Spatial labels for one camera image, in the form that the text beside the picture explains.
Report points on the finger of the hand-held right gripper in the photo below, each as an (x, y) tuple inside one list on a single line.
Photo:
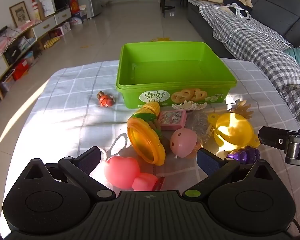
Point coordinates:
[(272, 138)]

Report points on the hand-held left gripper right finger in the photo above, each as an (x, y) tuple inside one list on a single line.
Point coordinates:
[(208, 162)]

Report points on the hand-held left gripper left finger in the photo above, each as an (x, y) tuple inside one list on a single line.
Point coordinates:
[(90, 160)]

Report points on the purple toy grapes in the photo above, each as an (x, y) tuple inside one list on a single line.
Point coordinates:
[(247, 153)]

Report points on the pink rubber toy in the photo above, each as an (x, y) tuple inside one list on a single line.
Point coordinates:
[(122, 172)]

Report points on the yellow plastic funnel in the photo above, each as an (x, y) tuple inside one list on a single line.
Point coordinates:
[(230, 135)]

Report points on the clear plastic tray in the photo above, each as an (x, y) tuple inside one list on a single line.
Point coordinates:
[(200, 122)]

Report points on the green plastic box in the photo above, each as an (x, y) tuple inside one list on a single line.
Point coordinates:
[(130, 90)]

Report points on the grey checked tablecloth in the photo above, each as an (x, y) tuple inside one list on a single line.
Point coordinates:
[(65, 120)]

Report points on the pink card box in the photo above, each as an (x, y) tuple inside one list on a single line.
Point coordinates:
[(172, 120)]

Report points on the white toy tiara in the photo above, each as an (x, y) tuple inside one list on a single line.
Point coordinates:
[(188, 105)]

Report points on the brown ridged toy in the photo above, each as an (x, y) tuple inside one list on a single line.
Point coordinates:
[(155, 130)]

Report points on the small orange toy figure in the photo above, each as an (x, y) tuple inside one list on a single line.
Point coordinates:
[(105, 100)]

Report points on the yellow toy corn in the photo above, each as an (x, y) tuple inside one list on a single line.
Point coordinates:
[(150, 108)]

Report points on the teal cushion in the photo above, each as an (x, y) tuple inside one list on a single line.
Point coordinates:
[(298, 55)]

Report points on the grey checked sofa blanket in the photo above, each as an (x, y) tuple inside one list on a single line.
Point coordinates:
[(252, 42)]

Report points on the red storage box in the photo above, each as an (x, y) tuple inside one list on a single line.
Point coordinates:
[(20, 70)]

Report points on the row of yellow toys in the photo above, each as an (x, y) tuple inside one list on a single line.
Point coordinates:
[(51, 43)]

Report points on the dark grey sofa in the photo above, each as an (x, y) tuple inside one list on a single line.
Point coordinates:
[(277, 7)]

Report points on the white carton with red print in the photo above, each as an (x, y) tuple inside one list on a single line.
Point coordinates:
[(63, 28)]

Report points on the black garment with white ribbon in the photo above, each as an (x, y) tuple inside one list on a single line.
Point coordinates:
[(236, 5)]

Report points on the blue and white carton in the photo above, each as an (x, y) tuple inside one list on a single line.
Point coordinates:
[(78, 18)]

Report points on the wooden cabinet with white drawers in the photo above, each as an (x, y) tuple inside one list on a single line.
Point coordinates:
[(46, 25)]

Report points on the pink cloth with tassels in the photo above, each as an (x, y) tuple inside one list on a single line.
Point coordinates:
[(12, 36)]

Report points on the white box with drawing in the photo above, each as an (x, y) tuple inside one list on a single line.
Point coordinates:
[(47, 10)]

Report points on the red gift box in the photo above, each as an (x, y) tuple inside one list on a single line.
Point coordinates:
[(74, 4)]

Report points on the white and yellow canister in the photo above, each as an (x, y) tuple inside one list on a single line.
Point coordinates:
[(36, 11)]

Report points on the black microwave oven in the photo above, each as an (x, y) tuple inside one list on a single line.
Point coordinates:
[(60, 2)]

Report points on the framed cartoon girl picture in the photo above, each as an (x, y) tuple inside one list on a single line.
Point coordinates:
[(20, 13)]

